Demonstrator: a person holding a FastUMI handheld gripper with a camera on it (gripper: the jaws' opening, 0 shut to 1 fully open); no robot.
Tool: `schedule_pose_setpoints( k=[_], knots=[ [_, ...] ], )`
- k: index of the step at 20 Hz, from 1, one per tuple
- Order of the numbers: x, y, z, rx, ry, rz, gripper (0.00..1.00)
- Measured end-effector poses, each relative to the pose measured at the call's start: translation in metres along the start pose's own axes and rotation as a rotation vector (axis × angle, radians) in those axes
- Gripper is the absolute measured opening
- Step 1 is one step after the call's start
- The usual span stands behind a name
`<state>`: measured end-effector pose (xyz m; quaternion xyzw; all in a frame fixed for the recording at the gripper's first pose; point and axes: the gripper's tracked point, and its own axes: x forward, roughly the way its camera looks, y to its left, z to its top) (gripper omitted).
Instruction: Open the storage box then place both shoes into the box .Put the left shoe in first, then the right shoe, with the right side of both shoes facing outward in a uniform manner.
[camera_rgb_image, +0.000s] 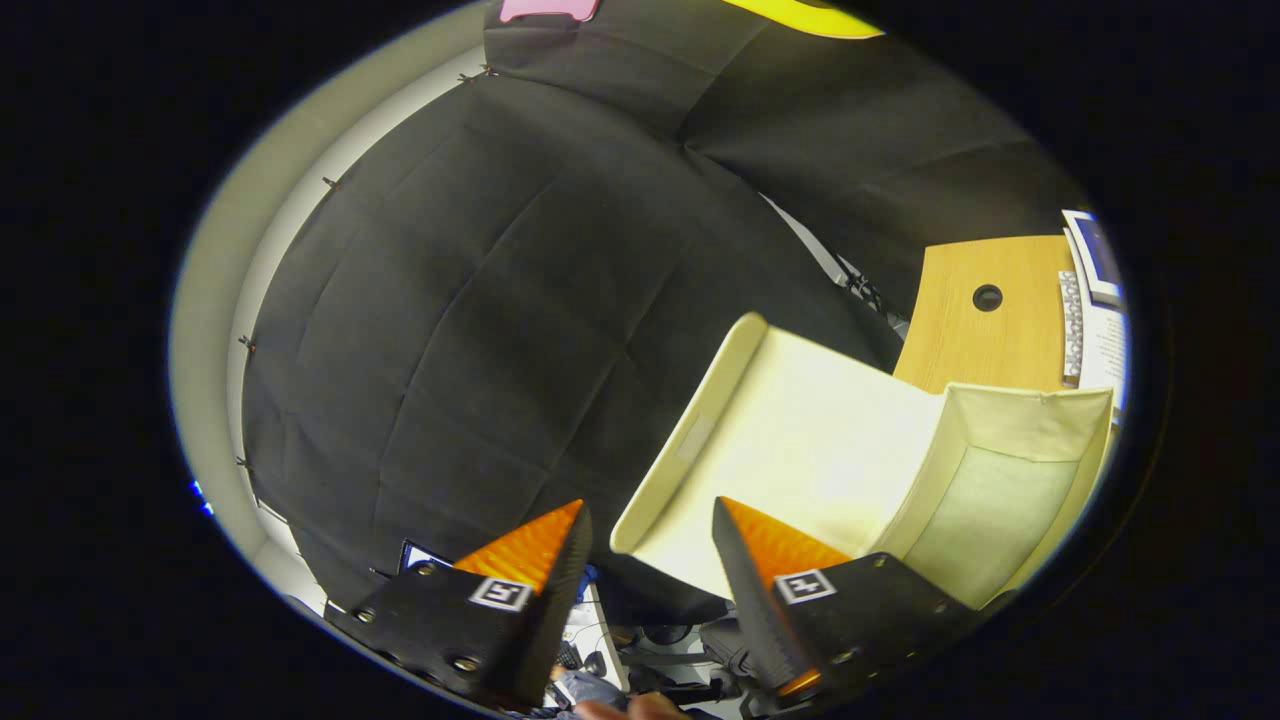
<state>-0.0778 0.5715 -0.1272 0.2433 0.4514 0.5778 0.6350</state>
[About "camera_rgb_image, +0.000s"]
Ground cream fabric storage box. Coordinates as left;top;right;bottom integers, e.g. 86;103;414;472
610;312;1116;611

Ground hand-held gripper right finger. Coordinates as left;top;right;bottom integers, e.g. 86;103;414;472
710;495;986;701

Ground black office chair base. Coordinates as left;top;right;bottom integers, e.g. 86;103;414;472
610;615;771;716

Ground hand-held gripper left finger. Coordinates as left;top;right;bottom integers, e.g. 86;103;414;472
325;498;594;713

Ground white book blue photo cover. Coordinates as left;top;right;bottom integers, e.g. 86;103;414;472
1062;208;1126;306

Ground white text-covered book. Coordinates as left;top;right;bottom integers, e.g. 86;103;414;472
1058;268;1133;411

